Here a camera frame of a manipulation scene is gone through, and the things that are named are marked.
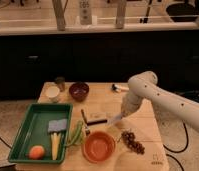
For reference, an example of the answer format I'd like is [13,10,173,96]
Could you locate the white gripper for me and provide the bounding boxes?
[121,92,142,117]

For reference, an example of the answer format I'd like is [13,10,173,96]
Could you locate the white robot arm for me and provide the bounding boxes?
[121,71,199,132]

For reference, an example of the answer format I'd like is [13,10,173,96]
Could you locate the dark maroon bowl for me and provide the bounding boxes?
[69,82,89,102]

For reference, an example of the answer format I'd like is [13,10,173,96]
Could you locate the orange-red bowl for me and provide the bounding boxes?
[82,131,116,163]

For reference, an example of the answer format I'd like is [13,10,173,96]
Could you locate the bunch of dark grapes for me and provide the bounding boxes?
[121,131,145,154]

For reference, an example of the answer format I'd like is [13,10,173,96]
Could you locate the green bean pods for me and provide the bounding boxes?
[66,121,83,147]

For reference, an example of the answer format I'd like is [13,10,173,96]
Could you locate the white cup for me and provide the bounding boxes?
[46,86,60,103]

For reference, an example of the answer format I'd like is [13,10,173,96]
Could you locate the yellow corn cob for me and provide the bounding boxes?
[51,132,61,160]

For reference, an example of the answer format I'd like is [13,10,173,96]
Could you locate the green plastic tray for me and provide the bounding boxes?
[8,103,73,164]

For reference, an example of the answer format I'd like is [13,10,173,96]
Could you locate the orange fruit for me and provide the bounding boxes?
[29,145,45,160]

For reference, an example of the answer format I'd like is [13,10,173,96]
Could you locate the white handled brush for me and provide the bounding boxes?
[111,84,129,93]

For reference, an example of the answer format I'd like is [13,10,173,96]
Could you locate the black floor cable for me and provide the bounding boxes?
[163,122,190,171]

